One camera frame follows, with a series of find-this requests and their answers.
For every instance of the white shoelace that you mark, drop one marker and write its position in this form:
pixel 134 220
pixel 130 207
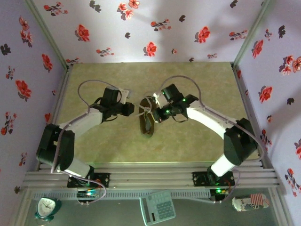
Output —
pixel 146 109

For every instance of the olive green canvas shoe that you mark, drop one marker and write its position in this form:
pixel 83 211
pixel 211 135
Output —
pixel 147 128

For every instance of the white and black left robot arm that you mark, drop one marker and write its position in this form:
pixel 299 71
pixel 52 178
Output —
pixel 82 121

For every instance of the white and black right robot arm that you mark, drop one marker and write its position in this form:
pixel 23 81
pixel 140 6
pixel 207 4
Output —
pixel 211 120

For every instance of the pale green calculator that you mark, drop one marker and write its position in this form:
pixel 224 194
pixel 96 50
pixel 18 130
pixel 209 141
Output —
pixel 160 207

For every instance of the circuit board with lights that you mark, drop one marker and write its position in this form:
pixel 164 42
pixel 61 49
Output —
pixel 219 191
pixel 87 194

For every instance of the printed drink can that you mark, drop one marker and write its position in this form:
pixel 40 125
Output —
pixel 247 203

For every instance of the green alarm clock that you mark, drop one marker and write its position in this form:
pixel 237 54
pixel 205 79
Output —
pixel 47 207

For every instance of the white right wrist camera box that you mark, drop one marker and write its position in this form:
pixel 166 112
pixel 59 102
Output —
pixel 160 100

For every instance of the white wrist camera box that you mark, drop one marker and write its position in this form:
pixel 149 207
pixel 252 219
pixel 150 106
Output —
pixel 160 100
pixel 125 94

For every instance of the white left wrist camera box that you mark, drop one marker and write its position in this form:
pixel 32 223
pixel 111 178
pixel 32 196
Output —
pixel 125 94

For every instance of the aluminium side rail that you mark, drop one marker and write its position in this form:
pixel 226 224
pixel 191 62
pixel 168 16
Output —
pixel 243 94
pixel 60 94

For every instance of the aluminium rail frame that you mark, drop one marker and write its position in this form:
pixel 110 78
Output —
pixel 150 175

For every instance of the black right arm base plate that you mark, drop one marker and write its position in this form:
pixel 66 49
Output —
pixel 200 179

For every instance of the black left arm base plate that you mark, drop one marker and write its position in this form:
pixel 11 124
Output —
pixel 103 180

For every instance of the aluminium corner post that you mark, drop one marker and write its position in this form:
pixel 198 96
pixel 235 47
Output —
pixel 253 33
pixel 47 33

